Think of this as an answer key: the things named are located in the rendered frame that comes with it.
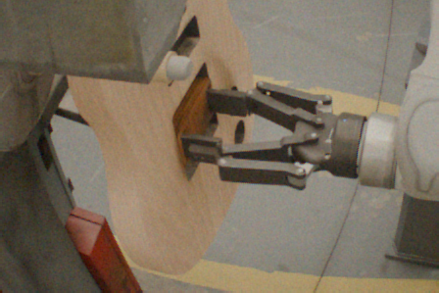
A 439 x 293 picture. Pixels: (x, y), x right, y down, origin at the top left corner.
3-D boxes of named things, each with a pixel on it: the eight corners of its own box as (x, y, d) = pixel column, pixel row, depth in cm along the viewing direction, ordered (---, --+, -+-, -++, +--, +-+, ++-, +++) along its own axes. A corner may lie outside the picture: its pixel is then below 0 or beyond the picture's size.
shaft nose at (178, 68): (177, 67, 83) (168, 84, 82) (173, 50, 81) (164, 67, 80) (196, 69, 82) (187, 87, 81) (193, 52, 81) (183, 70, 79)
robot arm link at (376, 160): (403, 155, 95) (367, 149, 97) (406, 102, 89) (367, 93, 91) (390, 205, 89) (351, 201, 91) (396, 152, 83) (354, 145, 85)
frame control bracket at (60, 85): (31, 125, 116) (26, 109, 113) (77, 46, 127) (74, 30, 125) (47, 129, 114) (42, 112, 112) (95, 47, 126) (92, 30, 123)
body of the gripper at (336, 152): (354, 195, 91) (284, 187, 94) (369, 146, 96) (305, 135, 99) (357, 149, 86) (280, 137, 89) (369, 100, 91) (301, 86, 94)
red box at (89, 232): (50, 287, 174) (0, 204, 148) (63, 257, 182) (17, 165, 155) (129, 319, 166) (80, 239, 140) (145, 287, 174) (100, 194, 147)
